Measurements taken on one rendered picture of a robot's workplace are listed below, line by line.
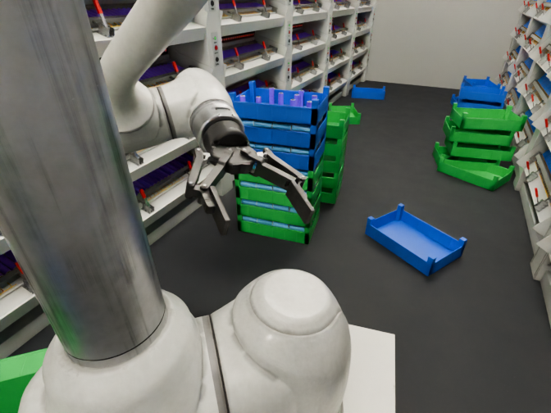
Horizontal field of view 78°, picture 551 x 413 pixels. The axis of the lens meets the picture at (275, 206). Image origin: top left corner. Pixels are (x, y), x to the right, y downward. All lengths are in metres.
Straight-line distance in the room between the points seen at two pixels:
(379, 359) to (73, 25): 0.66
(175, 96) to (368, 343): 0.59
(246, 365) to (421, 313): 0.84
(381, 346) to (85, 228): 0.59
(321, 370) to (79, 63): 0.37
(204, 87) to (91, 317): 0.47
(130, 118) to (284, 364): 0.45
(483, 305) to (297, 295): 0.94
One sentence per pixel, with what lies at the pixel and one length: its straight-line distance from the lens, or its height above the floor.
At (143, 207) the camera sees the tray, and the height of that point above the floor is 0.17.
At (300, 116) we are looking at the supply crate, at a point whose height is 0.51.
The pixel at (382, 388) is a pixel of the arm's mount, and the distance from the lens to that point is 0.69.
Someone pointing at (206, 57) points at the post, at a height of 0.62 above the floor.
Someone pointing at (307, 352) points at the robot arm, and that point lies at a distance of 0.40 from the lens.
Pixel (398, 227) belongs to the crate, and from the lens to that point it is 1.52.
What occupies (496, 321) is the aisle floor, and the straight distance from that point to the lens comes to 1.27.
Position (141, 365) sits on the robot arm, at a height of 0.54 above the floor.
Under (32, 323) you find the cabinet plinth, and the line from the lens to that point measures 1.23.
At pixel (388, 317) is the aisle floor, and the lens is 1.14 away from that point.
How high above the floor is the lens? 0.84
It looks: 32 degrees down
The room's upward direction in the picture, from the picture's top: straight up
